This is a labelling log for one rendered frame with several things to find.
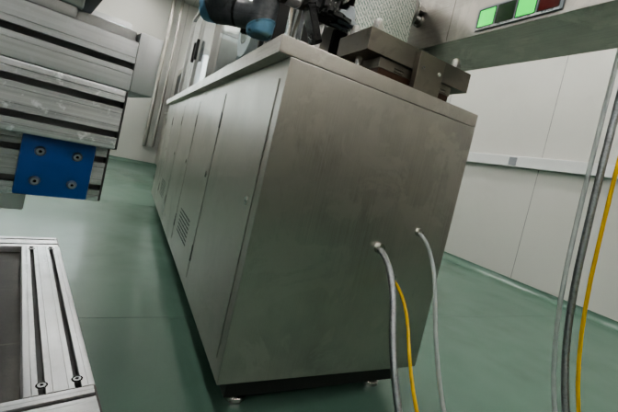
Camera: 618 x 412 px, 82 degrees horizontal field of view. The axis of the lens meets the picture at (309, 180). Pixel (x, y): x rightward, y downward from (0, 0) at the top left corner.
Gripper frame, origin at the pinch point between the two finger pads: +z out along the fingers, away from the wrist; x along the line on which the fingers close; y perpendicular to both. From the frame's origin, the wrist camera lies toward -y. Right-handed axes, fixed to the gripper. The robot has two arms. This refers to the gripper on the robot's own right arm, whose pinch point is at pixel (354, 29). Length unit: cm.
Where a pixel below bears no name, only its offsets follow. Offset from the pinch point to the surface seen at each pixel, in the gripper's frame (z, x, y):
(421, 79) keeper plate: 12.4, -22.0, -14.6
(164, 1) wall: -41, 556, 160
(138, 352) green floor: -43, 5, -109
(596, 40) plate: 48, -45, 5
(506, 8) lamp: 29.4, -30.0, 10.3
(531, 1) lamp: 29.4, -37.0, 10.3
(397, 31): 16.6, -0.3, 5.6
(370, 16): 4.4, -0.2, 6.1
